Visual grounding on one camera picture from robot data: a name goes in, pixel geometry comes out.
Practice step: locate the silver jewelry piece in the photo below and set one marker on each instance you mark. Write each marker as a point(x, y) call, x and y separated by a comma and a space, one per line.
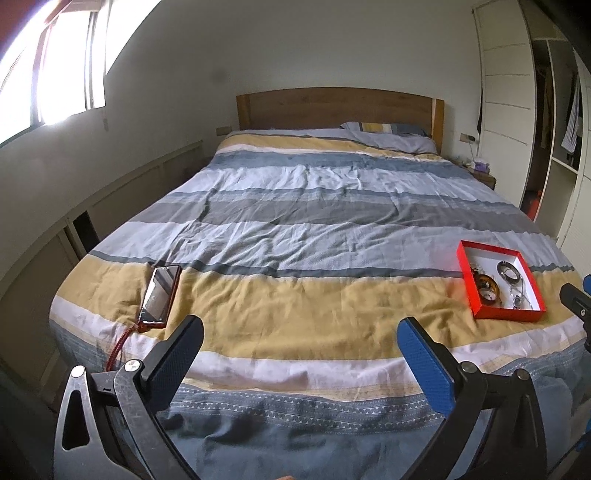
point(517, 302)

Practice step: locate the dark grey wide bangle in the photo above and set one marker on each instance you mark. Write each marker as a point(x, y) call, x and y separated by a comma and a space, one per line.
point(501, 272)

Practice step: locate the phone in red case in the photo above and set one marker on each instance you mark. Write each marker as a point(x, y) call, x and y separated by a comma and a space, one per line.
point(159, 295)

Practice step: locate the hanging clothes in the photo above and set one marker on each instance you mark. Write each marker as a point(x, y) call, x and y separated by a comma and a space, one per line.
point(571, 124)

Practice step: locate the white wardrobe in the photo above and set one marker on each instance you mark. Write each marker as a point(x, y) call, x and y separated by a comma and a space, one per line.
point(503, 69)

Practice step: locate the wooden nightstand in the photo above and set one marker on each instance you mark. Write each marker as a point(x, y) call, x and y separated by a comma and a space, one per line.
point(485, 181)

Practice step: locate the brown bangle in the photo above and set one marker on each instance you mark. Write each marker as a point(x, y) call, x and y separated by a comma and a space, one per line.
point(485, 278)

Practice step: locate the purple tissue box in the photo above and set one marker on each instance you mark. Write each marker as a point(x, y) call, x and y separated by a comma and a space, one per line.
point(480, 166)

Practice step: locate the red box with white inside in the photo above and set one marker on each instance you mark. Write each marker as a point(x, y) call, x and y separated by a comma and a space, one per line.
point(508, 314)

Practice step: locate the grey blue pillow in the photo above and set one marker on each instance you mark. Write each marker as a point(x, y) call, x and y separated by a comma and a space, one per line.
point(401, 143)

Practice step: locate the wooden headboard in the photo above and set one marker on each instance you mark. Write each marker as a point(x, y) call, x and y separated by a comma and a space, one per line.
point(323, 108)

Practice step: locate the beige wall socket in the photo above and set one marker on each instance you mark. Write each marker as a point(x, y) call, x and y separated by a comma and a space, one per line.
point(466, 136)
point(224, 130)

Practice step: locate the bed with striped duvet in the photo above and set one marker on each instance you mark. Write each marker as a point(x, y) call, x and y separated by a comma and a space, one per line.
point(300, 207)

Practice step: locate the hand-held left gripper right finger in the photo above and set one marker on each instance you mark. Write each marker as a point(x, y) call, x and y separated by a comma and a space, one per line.
point(425, 369)

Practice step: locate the striped pillow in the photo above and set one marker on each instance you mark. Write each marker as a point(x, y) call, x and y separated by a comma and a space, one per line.
point(369, 127)

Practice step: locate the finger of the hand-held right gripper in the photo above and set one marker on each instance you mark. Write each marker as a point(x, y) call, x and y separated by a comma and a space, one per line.
point(588, 285)
point(575, 301)

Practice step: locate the low beige wall cabinet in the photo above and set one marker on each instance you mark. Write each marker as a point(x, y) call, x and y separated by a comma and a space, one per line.
point(41, 240)

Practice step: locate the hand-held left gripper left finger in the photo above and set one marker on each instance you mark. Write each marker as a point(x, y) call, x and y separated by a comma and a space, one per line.
point(178, 364)

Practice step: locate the red item in wardrobe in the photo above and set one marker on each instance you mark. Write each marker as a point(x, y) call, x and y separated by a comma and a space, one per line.
point(533, 205)

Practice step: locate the window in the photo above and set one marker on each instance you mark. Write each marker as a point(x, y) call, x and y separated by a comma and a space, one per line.
point(60, 60)

